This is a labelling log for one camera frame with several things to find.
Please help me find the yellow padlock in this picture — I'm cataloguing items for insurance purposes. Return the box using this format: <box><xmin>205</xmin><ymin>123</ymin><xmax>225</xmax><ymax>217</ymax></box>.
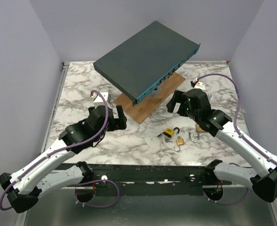
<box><xmin>163</xmin><ymin>127</ymin><xmax>180</xmax><ymax>138</ymax></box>

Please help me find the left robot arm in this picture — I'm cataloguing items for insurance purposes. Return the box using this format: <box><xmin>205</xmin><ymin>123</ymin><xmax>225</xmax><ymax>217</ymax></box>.
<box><xmin>0</xmin><ymin>105</ymin><xmax>127</xmax><ymax>213</ymax></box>

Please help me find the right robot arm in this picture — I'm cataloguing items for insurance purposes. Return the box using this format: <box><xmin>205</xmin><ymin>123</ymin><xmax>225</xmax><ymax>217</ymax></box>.
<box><xmin>166</xmin><ymin>89</ymin><xmax>277</xmax><ymax>202</ymax></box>

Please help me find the wooden board stand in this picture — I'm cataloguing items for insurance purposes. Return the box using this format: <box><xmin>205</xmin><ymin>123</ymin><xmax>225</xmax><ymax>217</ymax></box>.
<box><xmin>113</xmin><ymin>73</ymin><xmax>185</xmax><ymax>124</ymax></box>

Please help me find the large brass padlock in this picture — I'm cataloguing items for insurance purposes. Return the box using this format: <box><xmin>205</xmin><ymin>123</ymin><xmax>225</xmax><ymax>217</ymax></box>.
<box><xmin>189</xmin><ymin>124</ymin><xmax>205</xmax><ymax>143</ymax></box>

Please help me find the small brass padlock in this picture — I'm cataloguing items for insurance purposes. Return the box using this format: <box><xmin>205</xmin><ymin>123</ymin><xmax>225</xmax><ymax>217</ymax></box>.
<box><xmin>174</xmin><ymin>136</ymin><xmax>185</xmax><ymax>152</ymax></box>

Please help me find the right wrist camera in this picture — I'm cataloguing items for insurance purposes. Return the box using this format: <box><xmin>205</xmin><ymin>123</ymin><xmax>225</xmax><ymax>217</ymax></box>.
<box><xmin>190</xmin><ymin>79</ymin><xmax>206</xmax><ymax>90</ymax></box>

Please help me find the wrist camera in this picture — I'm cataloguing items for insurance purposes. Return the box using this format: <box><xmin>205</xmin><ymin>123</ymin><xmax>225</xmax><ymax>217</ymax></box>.
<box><xmin>190</xmin><ymin>79</ymin><xmax>206</xmax><ymax>90</ymax></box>
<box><xmin>90</xmin><ymin>92</ymin><xmax>111</xmax><ymax>108</ymax></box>

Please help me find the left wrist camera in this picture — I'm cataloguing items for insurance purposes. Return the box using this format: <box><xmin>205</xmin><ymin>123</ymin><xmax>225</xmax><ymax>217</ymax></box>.
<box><xmin>90</xmin><ymin>92</ymin><xmax>111</xmax><ymax>108</ymax></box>

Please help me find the dark network switch box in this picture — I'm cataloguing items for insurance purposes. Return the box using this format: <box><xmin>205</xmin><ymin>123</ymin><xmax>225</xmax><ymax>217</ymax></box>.
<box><xmin>93</xmin><ymin>21</ymin><xmax>200</xmax><ymax>105</ymax></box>

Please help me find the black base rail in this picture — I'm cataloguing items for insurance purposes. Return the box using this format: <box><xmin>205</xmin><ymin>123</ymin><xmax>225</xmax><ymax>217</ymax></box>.
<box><xmin>55</xmin><ymin>163</ymin><xmax>254</xmax><ymax>196</ymax></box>

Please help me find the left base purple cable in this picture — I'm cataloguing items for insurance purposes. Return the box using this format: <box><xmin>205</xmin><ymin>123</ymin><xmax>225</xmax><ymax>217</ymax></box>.
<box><xmin>75</xmin><ymin>179</ymin><xmax>120</xmax><ymax>209</ymax></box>

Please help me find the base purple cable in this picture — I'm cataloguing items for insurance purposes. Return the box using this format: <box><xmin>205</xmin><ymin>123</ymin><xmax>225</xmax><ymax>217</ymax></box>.
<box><xmin>203</xmin><ymin>188</ymin><xmax>250</xmax><ymax>205</ymax></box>
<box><xmin>75</xmin><ymin>179</ymin><xmax>120</xmax><ymax>209</ymax></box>

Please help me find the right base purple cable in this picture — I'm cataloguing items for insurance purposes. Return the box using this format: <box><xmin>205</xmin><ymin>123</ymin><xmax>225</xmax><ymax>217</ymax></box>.
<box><xmin>203</xmin><ymin>188</ymin><xmax>250</xmax><ymax>205</ymax></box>

